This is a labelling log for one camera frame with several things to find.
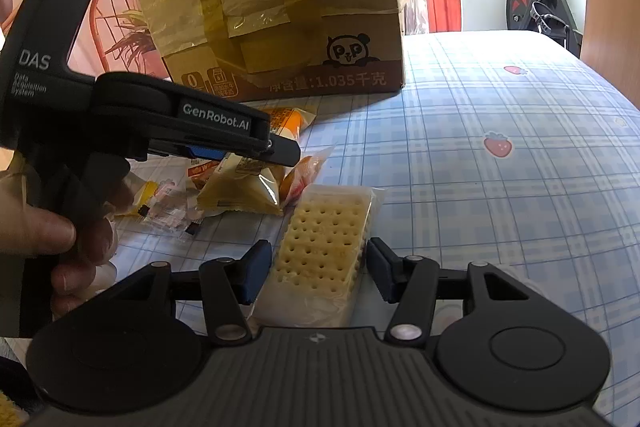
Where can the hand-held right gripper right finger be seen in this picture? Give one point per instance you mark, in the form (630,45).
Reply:
(382,272)

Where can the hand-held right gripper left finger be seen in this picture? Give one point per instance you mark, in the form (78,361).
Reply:
(255,274)

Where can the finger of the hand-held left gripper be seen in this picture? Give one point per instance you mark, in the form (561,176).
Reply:
(250,152)

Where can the yellow cake packet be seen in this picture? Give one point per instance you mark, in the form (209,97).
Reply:
(245,192)

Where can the clear cracker packet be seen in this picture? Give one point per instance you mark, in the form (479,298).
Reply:
(320,247)

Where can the person's left hand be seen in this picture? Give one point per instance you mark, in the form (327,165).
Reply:
(35,227)

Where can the orange white snack packet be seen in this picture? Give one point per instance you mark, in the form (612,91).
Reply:
(290,122)

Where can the red orange snack packet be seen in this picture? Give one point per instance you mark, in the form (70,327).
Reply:
(305,174)

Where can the small clear candy packet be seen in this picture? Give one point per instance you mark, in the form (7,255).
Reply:
(160,212)

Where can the checkered blue tablecloth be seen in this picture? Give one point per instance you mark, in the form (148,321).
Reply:
(475,182)

